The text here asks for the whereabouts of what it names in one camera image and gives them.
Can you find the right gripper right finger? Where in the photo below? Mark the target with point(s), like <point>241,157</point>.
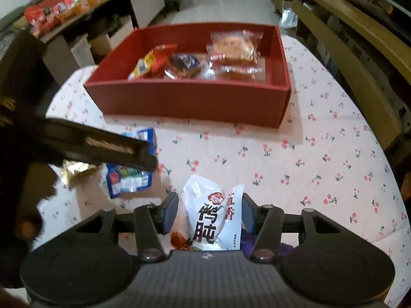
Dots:
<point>253,216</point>

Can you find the red cardboard tray box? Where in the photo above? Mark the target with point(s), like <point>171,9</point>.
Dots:
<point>261,104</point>

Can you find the clear wrapped bun packet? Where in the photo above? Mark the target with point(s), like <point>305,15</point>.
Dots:
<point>232,73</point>

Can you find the long wooden tv cabinet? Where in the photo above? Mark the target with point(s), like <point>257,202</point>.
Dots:
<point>374,62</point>

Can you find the gold foil packet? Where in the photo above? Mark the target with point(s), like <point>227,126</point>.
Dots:
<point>74,173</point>

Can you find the meat floss cake packet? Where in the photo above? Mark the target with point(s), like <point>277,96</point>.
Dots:
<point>234,48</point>

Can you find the purple foil packet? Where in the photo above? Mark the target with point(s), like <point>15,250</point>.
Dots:
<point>248,241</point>

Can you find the silver foil bag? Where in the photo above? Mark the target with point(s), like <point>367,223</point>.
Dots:
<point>289,19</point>

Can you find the white brown duck snack packet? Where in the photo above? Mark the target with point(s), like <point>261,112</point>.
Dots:
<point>208,218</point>

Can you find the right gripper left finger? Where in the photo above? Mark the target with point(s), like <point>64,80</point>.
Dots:
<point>164,214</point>

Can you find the red yellow Trolli packet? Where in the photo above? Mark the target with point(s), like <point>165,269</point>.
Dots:
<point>153,62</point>

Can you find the white storage bin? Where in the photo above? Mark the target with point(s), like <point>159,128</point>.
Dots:
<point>110,39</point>

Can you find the small blue white packet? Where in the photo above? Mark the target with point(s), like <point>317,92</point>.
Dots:
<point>182,66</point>

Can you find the red plastic bag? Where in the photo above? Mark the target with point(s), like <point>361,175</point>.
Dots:
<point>43,16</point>

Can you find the grey coffee table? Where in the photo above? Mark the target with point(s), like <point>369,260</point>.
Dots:
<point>25,58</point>

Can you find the cherry print tablecloth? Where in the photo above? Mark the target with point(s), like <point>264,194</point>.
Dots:
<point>323,156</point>

